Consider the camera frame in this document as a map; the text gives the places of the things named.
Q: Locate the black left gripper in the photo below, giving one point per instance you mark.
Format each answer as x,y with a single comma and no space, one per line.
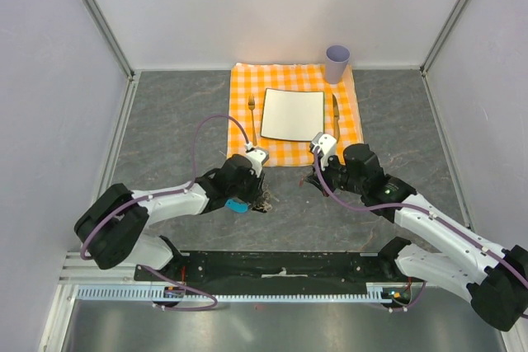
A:
256,187

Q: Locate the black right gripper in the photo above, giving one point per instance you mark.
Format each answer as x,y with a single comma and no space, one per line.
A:
332,160

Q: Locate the metal key organizer blue handle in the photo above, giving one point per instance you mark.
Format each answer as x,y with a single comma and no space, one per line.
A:
262,202

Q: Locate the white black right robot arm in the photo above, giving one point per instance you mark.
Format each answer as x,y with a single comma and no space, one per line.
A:
487,275

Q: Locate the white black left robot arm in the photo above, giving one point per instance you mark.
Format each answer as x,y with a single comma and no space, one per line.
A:
112,229

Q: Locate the gold knife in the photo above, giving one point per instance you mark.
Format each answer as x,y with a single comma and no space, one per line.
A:
336,118

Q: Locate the white square plate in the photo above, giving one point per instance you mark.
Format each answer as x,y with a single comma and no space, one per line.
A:
292,116

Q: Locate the orange white checkered cloth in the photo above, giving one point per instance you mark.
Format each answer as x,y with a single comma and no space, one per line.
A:
249,79

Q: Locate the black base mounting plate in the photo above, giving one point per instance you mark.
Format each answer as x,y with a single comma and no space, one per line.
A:
278,273

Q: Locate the lilac plastic cup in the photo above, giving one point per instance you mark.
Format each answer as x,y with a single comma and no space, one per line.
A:
337,59

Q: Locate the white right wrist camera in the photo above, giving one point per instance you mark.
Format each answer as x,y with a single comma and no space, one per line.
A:
325,145

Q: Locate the light blue cable duct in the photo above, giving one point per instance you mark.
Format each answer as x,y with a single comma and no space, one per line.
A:
163,294

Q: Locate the right aluminium frame post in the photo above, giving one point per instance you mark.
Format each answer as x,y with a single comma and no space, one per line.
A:
447,28

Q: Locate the aluminium frame post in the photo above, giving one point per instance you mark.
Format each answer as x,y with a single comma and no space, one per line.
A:
447,28
108,36

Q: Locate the left aluminium frame post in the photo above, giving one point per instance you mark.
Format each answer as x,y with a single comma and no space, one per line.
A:
108,36

